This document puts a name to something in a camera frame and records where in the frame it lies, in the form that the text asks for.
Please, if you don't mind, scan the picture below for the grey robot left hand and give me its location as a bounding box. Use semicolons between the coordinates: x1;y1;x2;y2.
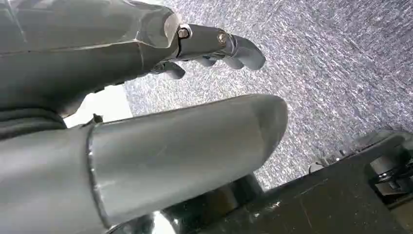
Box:
0;0;288;234

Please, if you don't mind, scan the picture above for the white desk panel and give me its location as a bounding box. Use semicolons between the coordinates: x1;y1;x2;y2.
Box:
63;84;133;129

